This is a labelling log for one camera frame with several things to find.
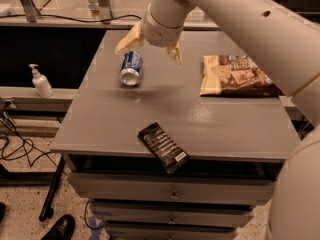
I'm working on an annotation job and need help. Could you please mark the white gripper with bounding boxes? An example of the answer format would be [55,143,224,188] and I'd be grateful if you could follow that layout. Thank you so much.
[115,6,183,65]

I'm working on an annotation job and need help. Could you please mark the blue pepsi can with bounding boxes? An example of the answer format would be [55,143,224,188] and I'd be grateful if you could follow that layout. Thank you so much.
[119,51,143,86]

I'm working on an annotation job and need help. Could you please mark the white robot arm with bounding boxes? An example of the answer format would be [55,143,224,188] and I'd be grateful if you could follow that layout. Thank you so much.
[116,0,320,240]

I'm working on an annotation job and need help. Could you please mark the brown chip bag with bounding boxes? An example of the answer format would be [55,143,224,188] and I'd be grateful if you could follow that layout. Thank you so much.
[200,55,282,97]

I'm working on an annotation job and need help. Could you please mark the black snack bar wrapper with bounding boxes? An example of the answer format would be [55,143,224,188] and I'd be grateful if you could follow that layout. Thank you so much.
[138,123,189,175]

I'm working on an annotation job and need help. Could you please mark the grey drawer cabinet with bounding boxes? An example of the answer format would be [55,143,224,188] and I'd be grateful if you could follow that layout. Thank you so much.
[49,29,301,240]

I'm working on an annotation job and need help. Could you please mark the white pump bottle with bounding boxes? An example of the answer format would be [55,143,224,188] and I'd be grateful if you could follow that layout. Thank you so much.
[29,64,53,97]

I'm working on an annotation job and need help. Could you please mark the top grey drawer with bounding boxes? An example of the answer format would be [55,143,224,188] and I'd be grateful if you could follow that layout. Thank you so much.
[68,173,273,205]

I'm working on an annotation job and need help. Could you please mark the grey drawer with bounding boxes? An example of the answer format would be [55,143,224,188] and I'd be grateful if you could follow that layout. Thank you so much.
[68,173,273,205]
[90,201,253,228]
[104,222,236,240]

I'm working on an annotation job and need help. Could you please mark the middle grey drawer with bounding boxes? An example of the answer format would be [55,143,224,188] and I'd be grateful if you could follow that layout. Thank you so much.
[90,201,253,228]

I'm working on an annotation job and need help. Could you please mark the bottom grey drawer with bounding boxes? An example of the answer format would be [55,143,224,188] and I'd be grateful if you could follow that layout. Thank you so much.
[104,222,236,240]

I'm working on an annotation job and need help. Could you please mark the black metal stand leg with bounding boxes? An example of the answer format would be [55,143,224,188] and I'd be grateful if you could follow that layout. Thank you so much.
[39,158,65,222]

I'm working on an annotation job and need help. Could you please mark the black shoe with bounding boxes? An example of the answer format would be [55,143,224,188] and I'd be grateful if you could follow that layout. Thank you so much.
[41,214,75,240]

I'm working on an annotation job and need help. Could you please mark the middle metal frame post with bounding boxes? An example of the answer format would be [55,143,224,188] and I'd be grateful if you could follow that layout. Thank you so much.
[98,0,112,22]

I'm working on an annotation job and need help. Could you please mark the metal frame post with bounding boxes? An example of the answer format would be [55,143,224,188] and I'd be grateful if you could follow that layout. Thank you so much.
[20,0,39,23]
[98,0,112,22]

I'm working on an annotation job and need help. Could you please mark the left metal frame post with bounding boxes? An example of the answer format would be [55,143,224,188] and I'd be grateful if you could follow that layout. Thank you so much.
[20,0,39,23]

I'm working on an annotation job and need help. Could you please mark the black cable on ledge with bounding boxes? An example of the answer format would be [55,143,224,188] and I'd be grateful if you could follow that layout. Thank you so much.
[0,13,142,24]

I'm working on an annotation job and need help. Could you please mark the black floor cables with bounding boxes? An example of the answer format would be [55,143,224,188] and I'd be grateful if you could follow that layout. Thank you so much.
[0,110,61,168]

